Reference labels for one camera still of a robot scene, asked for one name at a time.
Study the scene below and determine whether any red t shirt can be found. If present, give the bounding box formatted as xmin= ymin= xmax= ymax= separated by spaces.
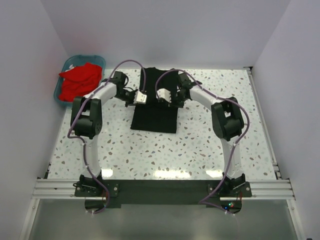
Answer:
xmin=58 ymin=62 xmax=103 ymax=102

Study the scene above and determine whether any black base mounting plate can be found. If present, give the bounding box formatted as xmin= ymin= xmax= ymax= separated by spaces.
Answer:
xmin=73 ymin=176 xmax=252 ymax=210

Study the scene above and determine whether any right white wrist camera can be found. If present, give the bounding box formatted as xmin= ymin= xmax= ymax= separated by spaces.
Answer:
xmin=156 ymin=88 xmax=172 ymax=103

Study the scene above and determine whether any aluminium frame rail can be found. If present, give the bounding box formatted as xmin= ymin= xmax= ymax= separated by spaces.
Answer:
xmin=19 ymin=67 xmax=305 ymax=240

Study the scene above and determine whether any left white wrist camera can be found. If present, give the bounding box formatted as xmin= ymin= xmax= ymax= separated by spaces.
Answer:
xmin=133 ymin=90 xmax=148 ymax=105

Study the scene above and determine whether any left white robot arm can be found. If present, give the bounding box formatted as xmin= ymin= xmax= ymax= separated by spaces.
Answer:
xmin=67 ymin=71 xmax=137 ymax=198

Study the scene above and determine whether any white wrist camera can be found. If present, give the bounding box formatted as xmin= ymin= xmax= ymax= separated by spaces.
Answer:
xmin=133 ymin=90 xmax=148 ymax=105
xmin=156 ymin=88 xmax=172 ymax=103

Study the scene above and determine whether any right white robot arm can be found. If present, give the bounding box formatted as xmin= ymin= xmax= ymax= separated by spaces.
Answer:
xmin=155 ymin=70 xmax=250 ymax=203

